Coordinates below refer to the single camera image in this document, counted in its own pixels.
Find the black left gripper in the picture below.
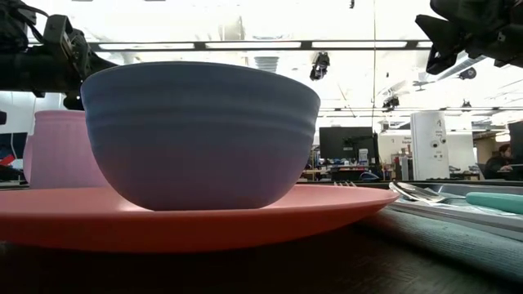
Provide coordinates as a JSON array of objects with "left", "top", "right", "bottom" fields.
[{"left": 40, "top": 14, "right": 118, "bottom": 111}]

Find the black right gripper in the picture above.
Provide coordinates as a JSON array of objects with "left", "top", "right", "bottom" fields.
[{"left": 414, "top": 0, "right": 523, "bottom": 77}]

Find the purple plastic cup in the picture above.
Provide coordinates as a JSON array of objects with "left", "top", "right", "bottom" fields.
[{"left": 23, "top": 109, "right": 110, "bottom": 190}]

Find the blue plastic bowl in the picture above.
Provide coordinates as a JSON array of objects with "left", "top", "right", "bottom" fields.
[{"left": 79, "top": 60, "right": 322, "bottom": 212}]

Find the spoon with green handle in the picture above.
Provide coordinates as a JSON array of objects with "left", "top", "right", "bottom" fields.
[{"left": 388, "top": 180, "right": 523, "bottom": 216}]

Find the silver metal knife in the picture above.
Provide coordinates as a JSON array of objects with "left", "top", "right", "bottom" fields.
[{"left": 387, "top": 200, "right": 523, "bottom": 243}]

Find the pink plastic plate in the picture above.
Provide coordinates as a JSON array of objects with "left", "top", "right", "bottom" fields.
[{"left": 0, "top": 183, "right": 401, "bottom": 255}]

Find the teal cloth napkin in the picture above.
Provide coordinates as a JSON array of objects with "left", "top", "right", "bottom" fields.
[{"left": 359, "top": 189, "right": 523, "bottom": 285}]

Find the white pillar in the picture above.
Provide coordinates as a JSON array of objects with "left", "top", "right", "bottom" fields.
[{"left": 410, "top": 110, "right": 451, "bottom": 181}]

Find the person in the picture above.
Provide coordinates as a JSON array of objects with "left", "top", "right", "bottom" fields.
[{"left": 484, "top": 142, "right": 516, "bottom": 180}]

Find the black monitor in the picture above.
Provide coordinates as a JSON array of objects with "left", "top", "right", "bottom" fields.
[{"left": 319, "top": 126, "right": 380, "bottom": 161}]

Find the thin hanging cable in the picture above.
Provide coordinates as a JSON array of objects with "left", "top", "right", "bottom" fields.
[{"left": 371, "top": 0, "right": 378, "bottom": 131}]

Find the dark wall screen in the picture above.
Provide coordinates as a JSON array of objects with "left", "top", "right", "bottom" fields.
[{"left": 0, "top": 131, "right": 29, "bottom": 158}]

